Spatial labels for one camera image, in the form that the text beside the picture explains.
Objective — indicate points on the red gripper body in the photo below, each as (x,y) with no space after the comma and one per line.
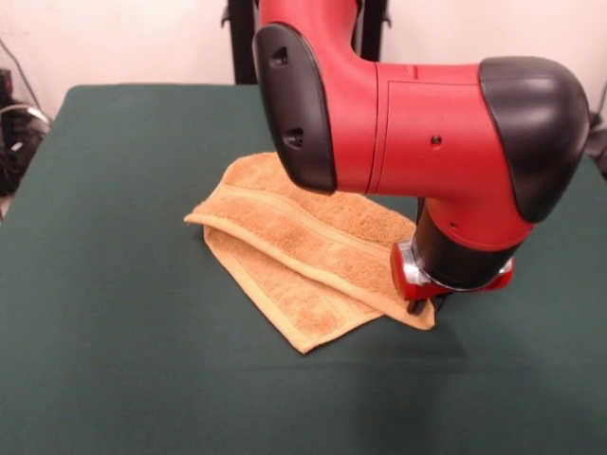
(403,279)

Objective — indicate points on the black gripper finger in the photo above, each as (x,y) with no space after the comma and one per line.
(416,306)
(441,301)

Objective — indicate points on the tan terry towel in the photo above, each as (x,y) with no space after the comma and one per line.
(284,237)

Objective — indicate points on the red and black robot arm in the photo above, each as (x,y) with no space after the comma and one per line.
(427,132)

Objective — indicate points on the dark green table cloth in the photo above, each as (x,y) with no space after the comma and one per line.
(142,355)

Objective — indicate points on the black box with red light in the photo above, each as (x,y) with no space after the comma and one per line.
(5,83)

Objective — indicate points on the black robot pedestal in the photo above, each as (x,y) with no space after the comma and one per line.
(244,47)

